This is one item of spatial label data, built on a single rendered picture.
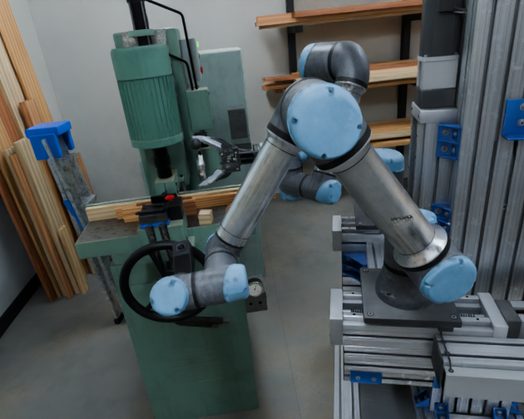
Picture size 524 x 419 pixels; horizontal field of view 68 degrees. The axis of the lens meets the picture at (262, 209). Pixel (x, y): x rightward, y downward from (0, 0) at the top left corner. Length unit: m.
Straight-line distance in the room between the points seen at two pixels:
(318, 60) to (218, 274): 0.75
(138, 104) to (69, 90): 2.61
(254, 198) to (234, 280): 0.18
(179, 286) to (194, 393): 1.05
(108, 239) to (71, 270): 1.49
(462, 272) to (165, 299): 0.58
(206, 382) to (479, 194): 1.22
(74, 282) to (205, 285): 2.15
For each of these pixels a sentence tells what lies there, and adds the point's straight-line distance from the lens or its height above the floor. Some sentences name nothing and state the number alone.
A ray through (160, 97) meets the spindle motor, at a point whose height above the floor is 1.32.
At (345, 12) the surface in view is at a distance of 3.22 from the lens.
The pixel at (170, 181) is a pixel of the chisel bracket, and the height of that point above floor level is 1.03.
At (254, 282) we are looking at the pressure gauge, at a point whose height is 0.69.
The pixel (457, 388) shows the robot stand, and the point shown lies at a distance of 1.08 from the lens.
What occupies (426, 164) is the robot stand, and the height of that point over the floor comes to 1.11.
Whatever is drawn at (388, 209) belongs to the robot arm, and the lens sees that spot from 0.76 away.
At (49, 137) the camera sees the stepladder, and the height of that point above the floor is 1.11.
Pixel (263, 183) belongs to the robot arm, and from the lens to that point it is 0.83.
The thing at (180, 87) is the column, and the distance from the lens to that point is 1.56.
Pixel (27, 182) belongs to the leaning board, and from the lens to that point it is 2.67.
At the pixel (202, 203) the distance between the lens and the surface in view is 1.46.
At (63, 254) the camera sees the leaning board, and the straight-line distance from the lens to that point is 2.81.
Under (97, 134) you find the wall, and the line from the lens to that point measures 3.90.
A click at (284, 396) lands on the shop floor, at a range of 1.92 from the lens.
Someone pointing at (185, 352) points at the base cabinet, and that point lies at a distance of 1.64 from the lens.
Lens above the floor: 1.47
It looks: 24 degrees down
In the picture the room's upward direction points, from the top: 6 degrees counter-clockwise
